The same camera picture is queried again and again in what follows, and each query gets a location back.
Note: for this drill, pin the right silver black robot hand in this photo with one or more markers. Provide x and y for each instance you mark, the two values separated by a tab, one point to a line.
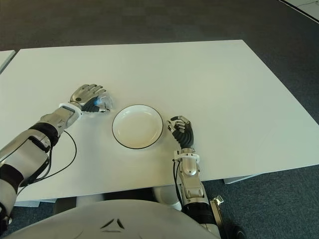
185	137

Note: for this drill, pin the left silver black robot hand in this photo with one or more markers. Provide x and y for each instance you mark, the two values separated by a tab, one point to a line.
83	95

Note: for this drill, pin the clear water bottle blue cap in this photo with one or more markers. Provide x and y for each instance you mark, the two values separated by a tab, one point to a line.
108	100

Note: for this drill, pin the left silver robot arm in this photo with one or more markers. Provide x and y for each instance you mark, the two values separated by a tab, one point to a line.
25	154

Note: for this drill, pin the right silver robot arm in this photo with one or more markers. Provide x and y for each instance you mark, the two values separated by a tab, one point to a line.
193	184

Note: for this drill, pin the white plate black rim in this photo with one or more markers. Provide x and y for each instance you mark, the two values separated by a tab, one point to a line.
137	128

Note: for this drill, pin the silver robot waist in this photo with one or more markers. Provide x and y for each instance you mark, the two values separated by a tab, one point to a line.
164	196

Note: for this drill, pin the white side table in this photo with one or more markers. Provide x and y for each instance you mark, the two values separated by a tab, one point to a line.
6	58

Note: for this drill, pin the black wheel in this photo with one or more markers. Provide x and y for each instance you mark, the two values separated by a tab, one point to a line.
235	230

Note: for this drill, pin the grey robot torso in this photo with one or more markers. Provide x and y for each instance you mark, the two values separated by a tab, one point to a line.
112	221

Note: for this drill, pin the white table frame beam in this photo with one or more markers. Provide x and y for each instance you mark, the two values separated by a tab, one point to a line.
35	203
236	179

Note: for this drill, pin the metal bracket bar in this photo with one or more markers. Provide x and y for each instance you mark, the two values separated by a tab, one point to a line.
215	214

